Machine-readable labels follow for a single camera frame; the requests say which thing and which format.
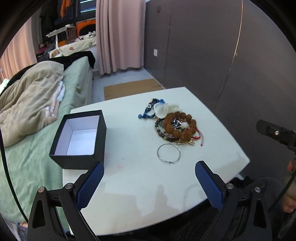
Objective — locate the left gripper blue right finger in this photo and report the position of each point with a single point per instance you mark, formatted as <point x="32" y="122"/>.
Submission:
<point x="242" y="213"/>

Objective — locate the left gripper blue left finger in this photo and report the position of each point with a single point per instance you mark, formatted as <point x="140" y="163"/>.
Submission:
<point x="44" y="221"/>

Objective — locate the silver bangle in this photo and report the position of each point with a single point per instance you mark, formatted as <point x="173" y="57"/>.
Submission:
<point x="169" y="153"/>

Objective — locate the gold rhinestone butterfly brooch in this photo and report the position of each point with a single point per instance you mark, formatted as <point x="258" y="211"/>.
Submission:
<point x="185" y="141"/>

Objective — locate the black jewelry box white interior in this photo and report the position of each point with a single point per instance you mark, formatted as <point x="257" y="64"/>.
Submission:
<point x="79" y="142"/>

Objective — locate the green sheet bed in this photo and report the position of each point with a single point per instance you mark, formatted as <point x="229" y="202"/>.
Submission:
<point x="28" y="161"/>

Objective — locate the white square table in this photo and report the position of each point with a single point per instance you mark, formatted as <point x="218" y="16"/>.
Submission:
<point x="139" y="190"/>

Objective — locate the pink white cloth on bed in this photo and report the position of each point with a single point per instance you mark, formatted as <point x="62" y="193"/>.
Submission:
<point x="56" y="99"/>

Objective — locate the beige quilt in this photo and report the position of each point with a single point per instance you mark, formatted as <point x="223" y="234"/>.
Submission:
<point x="23" y="103"/>

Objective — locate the flat brown cardboard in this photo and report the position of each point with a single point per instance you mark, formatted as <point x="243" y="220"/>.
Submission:
<point x="131" y="88"/>

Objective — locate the black garment on bed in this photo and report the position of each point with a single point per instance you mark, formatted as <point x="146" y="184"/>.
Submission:
<point x="66" y="61"/>

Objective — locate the pink curtain by bed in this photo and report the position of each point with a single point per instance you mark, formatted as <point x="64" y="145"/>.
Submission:
<point x="19" y="53"/>

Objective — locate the floral bedding in background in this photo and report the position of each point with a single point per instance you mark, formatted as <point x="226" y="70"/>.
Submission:
<point x="80" y="44"/>

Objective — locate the white folding table background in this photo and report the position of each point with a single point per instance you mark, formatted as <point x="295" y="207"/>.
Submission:
<point x="70" y="31"/>

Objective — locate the pink curtain by wall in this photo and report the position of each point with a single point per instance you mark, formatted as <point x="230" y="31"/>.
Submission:
<point x="119" y="35"/>

